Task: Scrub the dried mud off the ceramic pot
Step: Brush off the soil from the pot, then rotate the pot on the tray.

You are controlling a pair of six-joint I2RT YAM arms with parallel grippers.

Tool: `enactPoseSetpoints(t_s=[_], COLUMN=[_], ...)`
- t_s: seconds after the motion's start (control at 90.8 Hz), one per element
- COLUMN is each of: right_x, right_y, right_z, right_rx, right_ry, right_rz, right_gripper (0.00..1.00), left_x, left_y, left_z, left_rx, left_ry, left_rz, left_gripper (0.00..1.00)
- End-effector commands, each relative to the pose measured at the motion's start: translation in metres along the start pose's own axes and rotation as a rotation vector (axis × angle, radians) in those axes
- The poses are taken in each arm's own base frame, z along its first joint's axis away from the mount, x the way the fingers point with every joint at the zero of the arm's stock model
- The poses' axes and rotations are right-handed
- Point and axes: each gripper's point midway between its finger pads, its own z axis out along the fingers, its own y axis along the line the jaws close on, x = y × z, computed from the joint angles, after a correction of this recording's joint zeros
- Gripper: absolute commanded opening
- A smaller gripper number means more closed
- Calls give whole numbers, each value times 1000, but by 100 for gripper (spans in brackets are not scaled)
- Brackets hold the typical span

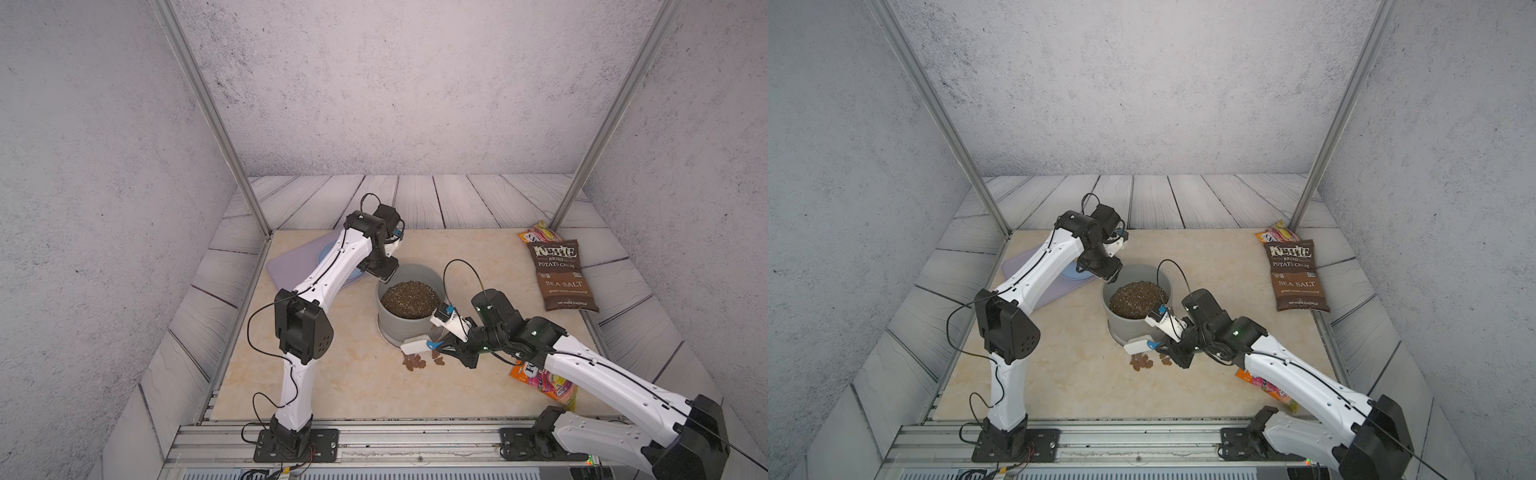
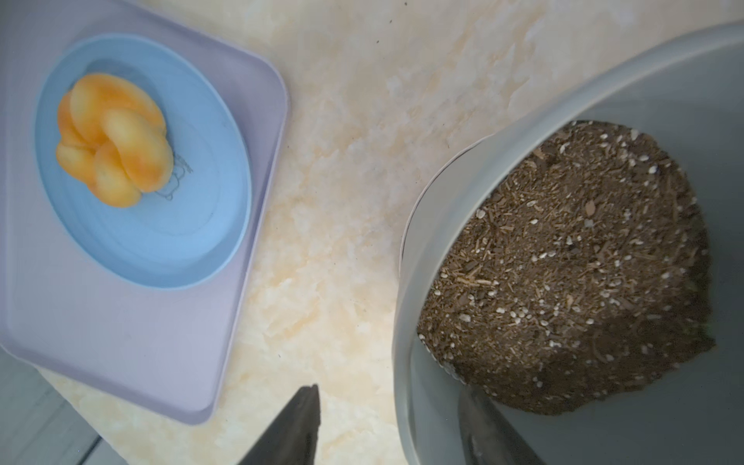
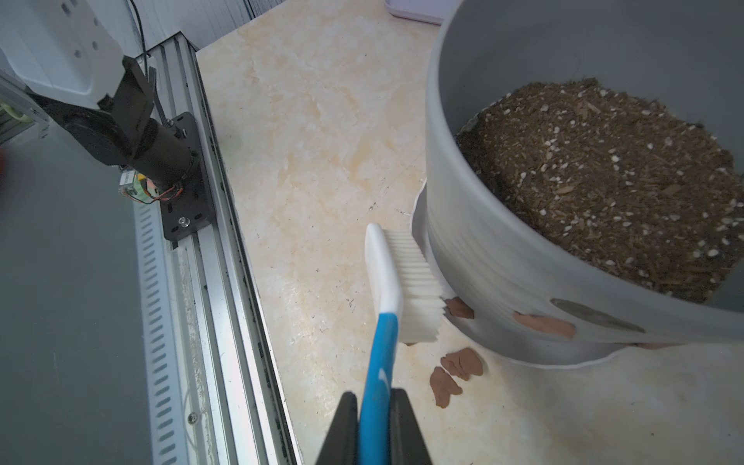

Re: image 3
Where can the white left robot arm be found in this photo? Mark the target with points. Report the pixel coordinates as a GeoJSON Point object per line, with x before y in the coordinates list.
{"type": "Point", "coordinates": [78, 75]}

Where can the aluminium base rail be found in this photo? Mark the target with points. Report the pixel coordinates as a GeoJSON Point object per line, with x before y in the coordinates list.
{"type": "Point", "coordinates": [213, 389]}

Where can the grey ceramic plant pot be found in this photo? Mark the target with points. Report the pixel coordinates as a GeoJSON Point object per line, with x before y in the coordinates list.
{"type": "Point", "coordinates": [584, 165]}

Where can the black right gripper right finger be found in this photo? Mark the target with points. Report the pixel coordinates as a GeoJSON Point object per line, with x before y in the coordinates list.
{"type": "Point", "coordinates": [406, 443]}

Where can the purple cutting board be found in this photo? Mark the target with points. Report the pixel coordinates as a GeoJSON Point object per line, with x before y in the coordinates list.
{"type": "Point", "coordinates": [427, 11]}

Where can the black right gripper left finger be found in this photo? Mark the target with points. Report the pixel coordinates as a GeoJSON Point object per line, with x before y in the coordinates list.
{"type": "Point", "coordinates": [341, 443]}

